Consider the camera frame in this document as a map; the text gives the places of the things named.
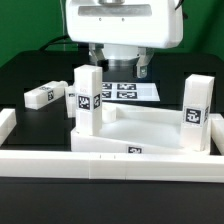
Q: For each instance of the white fence block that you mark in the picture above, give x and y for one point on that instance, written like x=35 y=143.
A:
x=7 y=123
x=217 y=131

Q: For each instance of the white right fence block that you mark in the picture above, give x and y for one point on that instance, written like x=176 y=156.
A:
x=217 y=131

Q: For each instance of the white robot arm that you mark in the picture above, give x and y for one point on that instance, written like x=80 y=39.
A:
x=122 y=55

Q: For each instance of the white left fence block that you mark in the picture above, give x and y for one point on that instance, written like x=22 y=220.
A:
x=7 y=123

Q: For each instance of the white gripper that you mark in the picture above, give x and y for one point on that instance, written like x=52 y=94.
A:
x=143 y=23

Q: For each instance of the white front fence bar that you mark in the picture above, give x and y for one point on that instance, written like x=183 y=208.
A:
x=51 y=164

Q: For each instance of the white desk top tray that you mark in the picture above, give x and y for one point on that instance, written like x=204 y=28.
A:
x=137 y=129

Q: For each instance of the marker tag sheet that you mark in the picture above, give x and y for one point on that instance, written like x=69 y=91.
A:
x=112 y=91

